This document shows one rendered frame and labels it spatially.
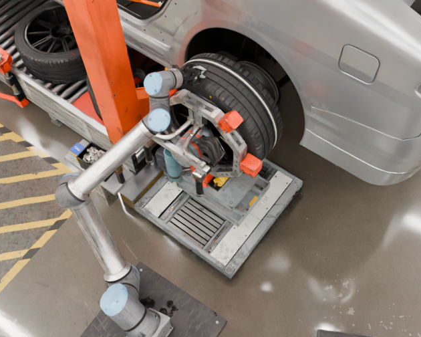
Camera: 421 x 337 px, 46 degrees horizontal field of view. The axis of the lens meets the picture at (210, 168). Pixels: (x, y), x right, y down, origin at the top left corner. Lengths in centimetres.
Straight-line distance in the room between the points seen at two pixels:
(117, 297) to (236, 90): 113
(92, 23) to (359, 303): 218
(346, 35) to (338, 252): 162
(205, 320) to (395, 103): 147
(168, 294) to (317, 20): 162
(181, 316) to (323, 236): 111
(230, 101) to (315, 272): 134
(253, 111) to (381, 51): 68
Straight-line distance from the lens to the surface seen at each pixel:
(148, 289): 283
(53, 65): 365
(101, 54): 235
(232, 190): 314
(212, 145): 233
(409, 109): 218
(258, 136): 243
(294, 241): 326
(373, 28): 204
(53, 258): 336
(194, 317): 276
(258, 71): 269
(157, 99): 218
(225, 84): 239
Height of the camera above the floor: 296
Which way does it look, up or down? 58 degrees down
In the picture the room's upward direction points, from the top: 2 degrees counter-clockwise
